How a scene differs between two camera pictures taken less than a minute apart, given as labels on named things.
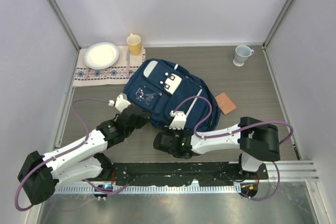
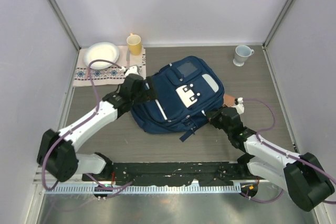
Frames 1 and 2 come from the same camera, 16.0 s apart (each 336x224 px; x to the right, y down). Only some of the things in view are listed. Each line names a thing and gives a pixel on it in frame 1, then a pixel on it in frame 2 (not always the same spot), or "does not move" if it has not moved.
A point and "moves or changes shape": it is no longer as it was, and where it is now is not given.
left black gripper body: [142, 120] -> [140, 97]
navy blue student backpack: [161, 87] moves or changes shape
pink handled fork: [87, 74] does not move
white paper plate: [101, 55] does not move
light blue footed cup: [241, 54] does not move
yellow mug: [134, 44] does not move
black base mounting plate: [184, 172] does not move
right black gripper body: [176, 132] -> [220, 121]
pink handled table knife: [128, 59] does not move
